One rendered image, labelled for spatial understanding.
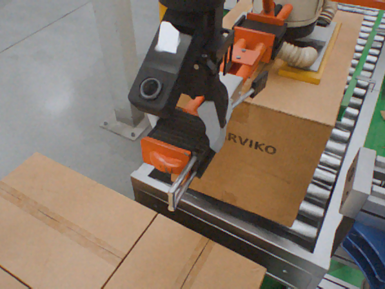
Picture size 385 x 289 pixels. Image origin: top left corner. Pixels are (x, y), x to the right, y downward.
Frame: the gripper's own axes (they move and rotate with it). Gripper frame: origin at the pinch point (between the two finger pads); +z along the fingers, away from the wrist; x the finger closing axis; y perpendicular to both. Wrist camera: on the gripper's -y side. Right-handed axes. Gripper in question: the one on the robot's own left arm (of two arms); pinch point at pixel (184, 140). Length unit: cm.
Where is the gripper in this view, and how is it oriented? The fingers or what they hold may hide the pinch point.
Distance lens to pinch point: 46.4
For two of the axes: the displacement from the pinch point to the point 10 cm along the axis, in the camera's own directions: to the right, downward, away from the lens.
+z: -0.1, 7.1, 7.0
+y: 4.3, -6.3, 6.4
